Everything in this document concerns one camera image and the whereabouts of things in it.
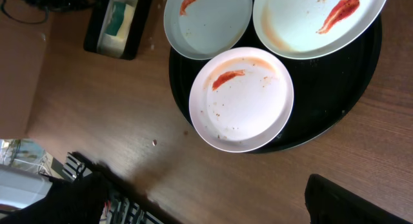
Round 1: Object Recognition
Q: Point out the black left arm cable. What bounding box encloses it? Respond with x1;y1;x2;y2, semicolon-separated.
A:
0;0;50;25

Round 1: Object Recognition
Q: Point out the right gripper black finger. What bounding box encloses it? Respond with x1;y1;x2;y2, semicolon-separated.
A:
305;174;410;224

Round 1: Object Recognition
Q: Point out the pale green plate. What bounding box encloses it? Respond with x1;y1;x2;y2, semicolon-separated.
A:
163;0;253;60

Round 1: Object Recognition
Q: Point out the cream plate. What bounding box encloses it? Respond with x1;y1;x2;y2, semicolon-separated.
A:
253;0;387;60

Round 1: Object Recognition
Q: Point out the pink white plate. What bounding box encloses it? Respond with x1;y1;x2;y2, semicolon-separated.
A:
188;47;294;153

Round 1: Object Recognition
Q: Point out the green yellow sponge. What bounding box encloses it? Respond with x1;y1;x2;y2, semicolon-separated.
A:
105;1;135;41

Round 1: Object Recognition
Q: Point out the rectangular black soapy tray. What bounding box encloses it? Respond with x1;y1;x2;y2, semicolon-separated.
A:
83;0;152;60

